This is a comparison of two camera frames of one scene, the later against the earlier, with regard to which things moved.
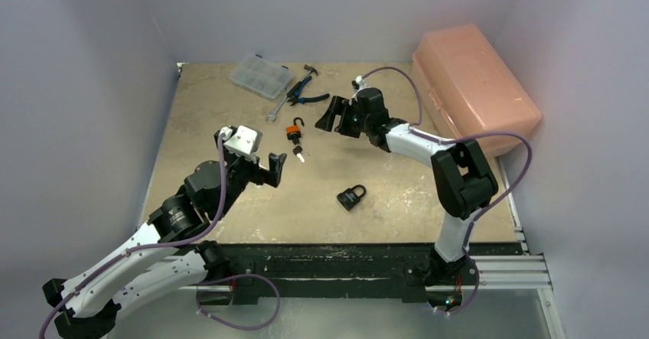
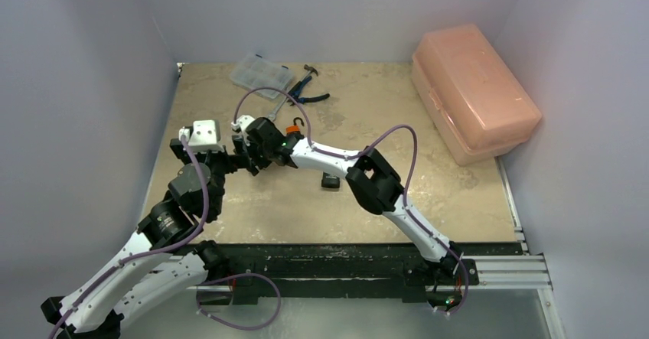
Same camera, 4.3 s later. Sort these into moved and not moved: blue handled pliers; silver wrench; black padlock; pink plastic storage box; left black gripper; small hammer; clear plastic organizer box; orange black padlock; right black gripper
Moved: right black gripper; black padlock; left black gripper
Not moved: pink plastic storage box; small hammer; silver wrench; clear plastic organizer box; blue handled pliers; orange black padlock
